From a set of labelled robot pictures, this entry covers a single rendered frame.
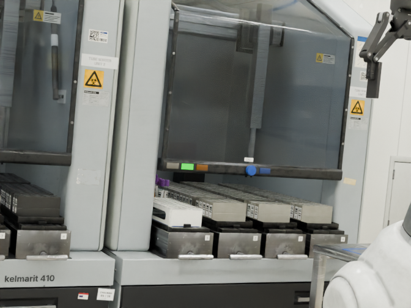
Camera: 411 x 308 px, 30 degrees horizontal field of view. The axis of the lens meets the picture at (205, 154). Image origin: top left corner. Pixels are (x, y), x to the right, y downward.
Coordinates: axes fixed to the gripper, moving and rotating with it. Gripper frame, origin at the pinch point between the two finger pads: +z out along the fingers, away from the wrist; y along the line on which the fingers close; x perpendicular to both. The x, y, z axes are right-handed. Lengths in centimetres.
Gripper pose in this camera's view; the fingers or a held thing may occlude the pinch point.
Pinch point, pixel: (400, 95)
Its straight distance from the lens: 155.9
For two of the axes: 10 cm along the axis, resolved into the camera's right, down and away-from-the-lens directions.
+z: -0.9, 9.9, 0.5
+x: -4.5, -0.9, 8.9
